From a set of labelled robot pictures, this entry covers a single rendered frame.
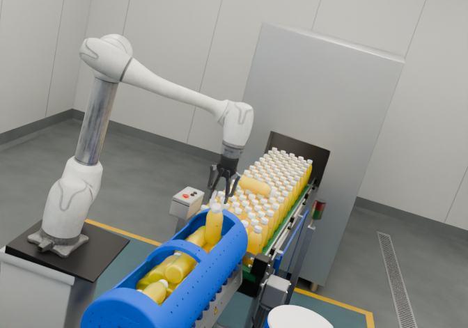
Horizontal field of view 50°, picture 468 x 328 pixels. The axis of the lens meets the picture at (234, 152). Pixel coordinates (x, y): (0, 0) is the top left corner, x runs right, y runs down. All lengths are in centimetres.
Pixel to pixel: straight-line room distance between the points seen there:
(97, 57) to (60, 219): 64
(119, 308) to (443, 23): 548
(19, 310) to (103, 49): 108
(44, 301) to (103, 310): 60
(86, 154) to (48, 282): 53
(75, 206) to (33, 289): 37
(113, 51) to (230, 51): 461
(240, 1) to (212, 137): 174
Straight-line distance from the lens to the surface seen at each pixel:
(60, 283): 212
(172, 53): 663
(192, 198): 266
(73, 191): 205
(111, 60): 190
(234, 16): 643
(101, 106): 212
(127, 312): 159
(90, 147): 218
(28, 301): 223
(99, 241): 227
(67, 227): 210
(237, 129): 192
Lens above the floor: 214
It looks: 17 degrees down
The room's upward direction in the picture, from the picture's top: 15 degrees clockwise
